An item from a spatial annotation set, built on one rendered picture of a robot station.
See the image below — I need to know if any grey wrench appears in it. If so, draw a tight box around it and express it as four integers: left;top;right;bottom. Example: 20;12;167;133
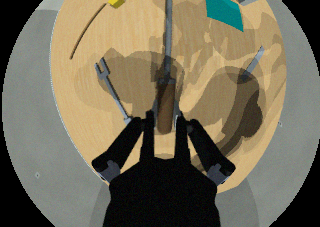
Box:
94;58;132;125

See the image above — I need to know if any teal square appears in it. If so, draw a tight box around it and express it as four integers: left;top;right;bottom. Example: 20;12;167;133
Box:
206;0;244;32

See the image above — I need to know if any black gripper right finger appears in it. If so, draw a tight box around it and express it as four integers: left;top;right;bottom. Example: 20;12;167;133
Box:
173;100;236;190

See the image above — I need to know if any grey metal hook with dark handle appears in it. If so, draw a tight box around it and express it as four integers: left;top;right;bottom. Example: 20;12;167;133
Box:
157;0;176;135

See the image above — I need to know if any grey flat bar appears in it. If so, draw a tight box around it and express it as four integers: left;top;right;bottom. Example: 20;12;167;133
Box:
241;46;265;82

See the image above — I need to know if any small yellow cube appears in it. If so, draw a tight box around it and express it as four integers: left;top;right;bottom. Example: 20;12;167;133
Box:
108;0;125;8

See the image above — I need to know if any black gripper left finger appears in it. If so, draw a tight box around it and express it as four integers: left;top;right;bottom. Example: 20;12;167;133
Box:
91;100;158;189

